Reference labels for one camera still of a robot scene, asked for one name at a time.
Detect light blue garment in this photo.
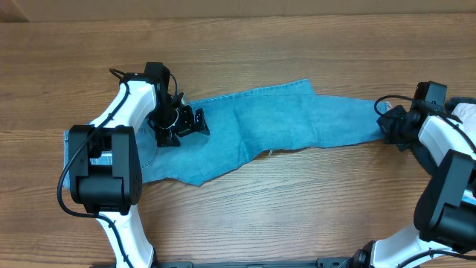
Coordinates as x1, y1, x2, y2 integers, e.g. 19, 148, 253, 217
461, 190, 476, 206

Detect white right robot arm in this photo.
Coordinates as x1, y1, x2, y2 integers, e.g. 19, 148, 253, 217
343, 103, 475, 267

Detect dark navy garment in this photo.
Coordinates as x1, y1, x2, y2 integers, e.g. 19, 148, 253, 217
412, 97, 475, 175

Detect beige crumpled garment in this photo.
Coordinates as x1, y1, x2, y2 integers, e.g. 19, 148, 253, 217
452, 103, 476, 133

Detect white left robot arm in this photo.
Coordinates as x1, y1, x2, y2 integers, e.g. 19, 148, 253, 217
57, 69, 210, 267

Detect blue denim jeans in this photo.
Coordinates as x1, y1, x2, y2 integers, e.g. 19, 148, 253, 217
62, 78, 391, 191

